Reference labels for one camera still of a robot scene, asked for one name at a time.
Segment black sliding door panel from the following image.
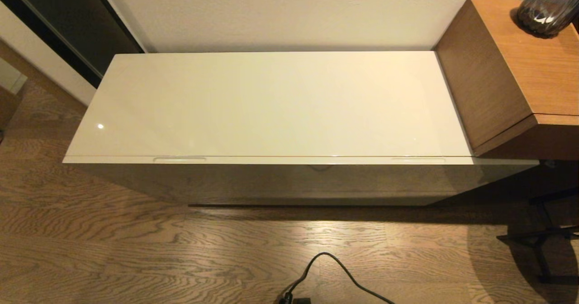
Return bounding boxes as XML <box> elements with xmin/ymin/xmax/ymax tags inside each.
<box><xmin>0</xmin><ymin>0</ymin><xmax>144</xmax><ymax>88</ymax></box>

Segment white door frame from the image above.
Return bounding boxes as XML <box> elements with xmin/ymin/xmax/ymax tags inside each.
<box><xmin>0</xmin><ymin>1</ymin><xmax>98</xmax><ymax>106</ymax></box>

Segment black power cable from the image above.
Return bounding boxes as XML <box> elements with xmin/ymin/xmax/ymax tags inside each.
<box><xmin>278</xmin><ymin>252</ymin><xmax>396</xmax><ymax>304</ymax></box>

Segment brown wooden side cabinet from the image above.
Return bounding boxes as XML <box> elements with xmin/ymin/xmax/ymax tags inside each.
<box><xmin>434</xmin><ymin>0</ymin><xmax>579</xmax><ymax>161</ymax></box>

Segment dark ribbed glass vase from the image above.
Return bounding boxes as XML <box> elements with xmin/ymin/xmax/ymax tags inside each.
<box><xmin>517</xmin><ymin>0</ymin><xmax>579</xmax><ymax>38</ymax></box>

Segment white glossy low cabinet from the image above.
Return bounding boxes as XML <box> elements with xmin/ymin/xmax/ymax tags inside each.
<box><xmin>62</xmin><ymin>51</ymin><xmax>540</xmax><ymax>206</ymax></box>

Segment black metal stand legs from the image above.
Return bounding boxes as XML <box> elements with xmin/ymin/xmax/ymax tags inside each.
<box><xmin>497</xmin><ymin>186</ymin><xmax>579</xmax><ymax>284</ymax></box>

